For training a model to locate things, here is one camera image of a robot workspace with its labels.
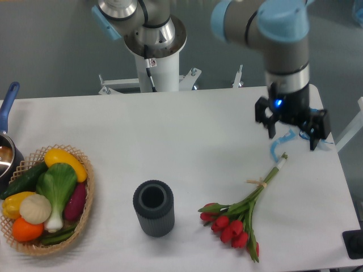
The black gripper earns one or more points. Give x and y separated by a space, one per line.
293 108

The red tulip bouquet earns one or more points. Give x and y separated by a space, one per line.
233 223

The dark grey ribbed vase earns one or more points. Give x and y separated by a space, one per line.
153 202

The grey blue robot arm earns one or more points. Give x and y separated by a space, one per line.
277 29

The blue ribbon strip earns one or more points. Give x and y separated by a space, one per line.
290 135

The light blue object corner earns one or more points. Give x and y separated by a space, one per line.
357 12

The black device at edge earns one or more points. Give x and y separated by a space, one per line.
353 243

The purple sweet potato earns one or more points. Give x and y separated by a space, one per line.
76 203

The green bok choy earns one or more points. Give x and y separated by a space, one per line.
57 185

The green bean pods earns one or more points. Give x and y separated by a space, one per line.
58 237

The dark green cucumber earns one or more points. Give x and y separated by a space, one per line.
26 182

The cream white garlic bulb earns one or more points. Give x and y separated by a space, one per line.
35 209

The woven wicker basket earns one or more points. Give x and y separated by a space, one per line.
35 248

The orange fruit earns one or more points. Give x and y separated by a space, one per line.
23 231

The yellow bell pepper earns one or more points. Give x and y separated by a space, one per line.
11 205

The white frame at right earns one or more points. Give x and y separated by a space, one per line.
350 130

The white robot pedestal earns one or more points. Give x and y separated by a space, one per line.
161 73

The white metal base frame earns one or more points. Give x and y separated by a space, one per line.
187 82

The blue handled saucepan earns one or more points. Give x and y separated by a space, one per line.
10 155

